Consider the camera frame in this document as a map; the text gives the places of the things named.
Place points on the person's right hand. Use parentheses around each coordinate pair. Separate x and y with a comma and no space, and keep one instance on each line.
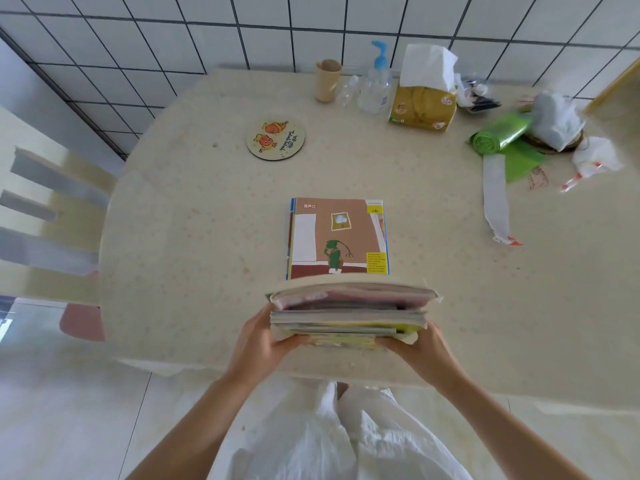
(430,359)

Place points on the person's left hand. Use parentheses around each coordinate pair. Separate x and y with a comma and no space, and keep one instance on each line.
(255,349)

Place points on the book stack with green cover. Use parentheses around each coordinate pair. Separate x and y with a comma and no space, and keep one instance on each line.
(350,319)

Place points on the red cover book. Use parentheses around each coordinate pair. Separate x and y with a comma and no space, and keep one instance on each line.
(350,294)

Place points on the person's left forearm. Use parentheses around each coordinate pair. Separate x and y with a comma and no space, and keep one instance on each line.
(190,429)

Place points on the person's right forearm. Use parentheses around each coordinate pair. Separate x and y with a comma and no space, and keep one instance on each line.
(510,434)

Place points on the person's white trousers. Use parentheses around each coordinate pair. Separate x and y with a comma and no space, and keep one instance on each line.
(350,444)

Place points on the beige speckled table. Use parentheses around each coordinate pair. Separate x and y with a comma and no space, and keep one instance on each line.
(200,234)

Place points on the round cartoon coaster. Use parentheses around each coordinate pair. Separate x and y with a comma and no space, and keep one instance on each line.
(275,139)

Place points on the white dining chair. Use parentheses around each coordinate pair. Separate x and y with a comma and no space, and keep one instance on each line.
(50,244)

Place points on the green bin bag roll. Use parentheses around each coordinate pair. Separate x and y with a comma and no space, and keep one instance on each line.
(500,137)

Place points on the brown woven basket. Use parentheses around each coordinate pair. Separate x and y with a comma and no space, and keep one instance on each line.
(537,143)

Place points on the yellow tissue pack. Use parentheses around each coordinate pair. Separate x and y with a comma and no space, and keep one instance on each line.
(422,107)

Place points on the tray of small items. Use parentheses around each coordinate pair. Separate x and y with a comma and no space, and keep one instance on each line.
(480,102)

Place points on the white red plastic bag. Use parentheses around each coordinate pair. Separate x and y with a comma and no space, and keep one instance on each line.
(597,154)

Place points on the small clear bottle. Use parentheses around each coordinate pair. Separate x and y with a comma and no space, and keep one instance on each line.
(346,94)

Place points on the clear blue pump bottle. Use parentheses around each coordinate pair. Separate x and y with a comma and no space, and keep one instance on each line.
(374,92)

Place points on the beige cup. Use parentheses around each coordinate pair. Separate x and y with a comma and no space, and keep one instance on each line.
(327,84)

